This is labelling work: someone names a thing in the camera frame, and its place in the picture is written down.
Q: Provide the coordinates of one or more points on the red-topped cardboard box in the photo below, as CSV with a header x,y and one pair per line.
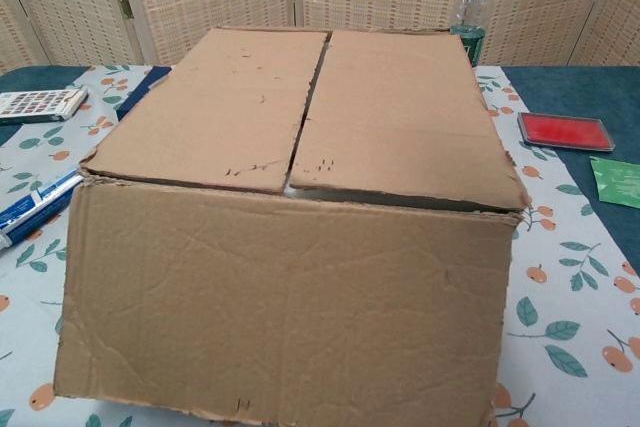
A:
x,y
275,272

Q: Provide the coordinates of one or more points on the dark blue rectangular box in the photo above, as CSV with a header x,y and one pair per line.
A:
x,y
140,94

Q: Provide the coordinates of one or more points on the clear plastic water bottle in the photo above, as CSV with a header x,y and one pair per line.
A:
x,y
472,7

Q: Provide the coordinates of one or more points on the red ink pad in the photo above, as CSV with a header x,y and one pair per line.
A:
x,y
567,131

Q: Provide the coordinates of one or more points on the green sachet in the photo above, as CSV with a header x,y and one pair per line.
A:
x,y
620,182

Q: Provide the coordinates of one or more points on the floral fruit-print tablecloth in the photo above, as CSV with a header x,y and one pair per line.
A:
x,y
565,297

